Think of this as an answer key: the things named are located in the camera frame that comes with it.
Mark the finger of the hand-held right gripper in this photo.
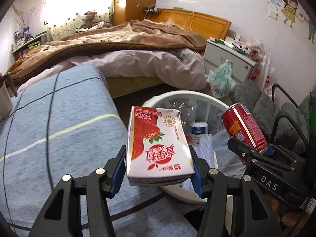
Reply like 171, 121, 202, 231
265, 144, 297, 161
227, 138, 260, 163

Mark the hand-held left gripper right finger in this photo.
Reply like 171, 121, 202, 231
189, 145, 284, 237

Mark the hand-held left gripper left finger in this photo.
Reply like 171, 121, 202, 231
28, 145, 127, 237

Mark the red drink can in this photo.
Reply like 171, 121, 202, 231
221, 103, 269, 153

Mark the white foam net sleeve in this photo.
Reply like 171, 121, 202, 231
195, 134, 218, 168

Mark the red strawberry milk carton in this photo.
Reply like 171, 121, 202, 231
126, 106, 195, 187

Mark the white bottle blue label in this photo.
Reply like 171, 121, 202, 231
190, 121, 208, 145

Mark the clear plastic container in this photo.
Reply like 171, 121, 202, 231
170, 101, 198, 126

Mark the white mesh trash bin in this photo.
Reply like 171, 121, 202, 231
142, 90, 247, 200

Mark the person's right hand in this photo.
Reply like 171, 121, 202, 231
270, 199, 311, 229

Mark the grey quilted cushion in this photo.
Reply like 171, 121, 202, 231
228, 81, 311, 144

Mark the green print plastic bag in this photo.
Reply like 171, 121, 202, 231
207, 62, 236, 98

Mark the white nightstand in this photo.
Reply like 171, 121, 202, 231
204, 38, 257, 82

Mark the clutter of small boxes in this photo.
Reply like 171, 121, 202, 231
225, 33, 266, 60

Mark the wooden bed headboard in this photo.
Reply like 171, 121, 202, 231
143, 8, 232, 40

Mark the beige mug brown lid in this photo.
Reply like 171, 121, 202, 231
0, 72, 13, 119

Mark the brown blanket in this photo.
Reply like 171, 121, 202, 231
5, 20, 208, 87

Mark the cluttered desk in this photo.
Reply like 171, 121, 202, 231
11, 32, 48, 60

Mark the brown teddy bear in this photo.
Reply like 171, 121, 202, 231
80, 11, 110, 30

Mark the power strip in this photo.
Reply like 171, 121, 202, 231
143, 5, 162, 14

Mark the vase of purple twigs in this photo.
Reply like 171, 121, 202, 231
15, 7, 40, 39

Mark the heart print curtain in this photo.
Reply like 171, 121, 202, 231
44, 0, 116, 41

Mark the wooden wardrobe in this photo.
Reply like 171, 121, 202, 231
112, 0, 160, 26

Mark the black metal chair frame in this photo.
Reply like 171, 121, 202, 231
272, 83, 309, 144

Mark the cartoon girl wall sticker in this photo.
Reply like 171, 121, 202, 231
267, 0, 316, 41

